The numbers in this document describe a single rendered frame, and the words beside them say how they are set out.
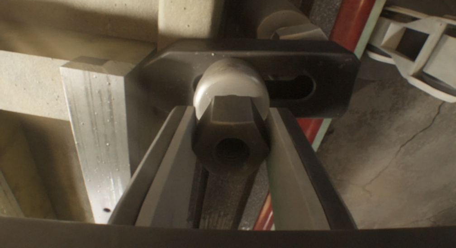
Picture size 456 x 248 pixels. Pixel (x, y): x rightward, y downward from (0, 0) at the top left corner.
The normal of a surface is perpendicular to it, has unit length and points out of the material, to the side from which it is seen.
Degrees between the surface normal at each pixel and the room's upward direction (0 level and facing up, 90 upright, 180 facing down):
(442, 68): 89
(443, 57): 89
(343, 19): 0
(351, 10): 0
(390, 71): 0
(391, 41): 11
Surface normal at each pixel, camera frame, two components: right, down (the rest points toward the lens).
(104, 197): -0.01, 0.52
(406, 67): -0.98, -0.08
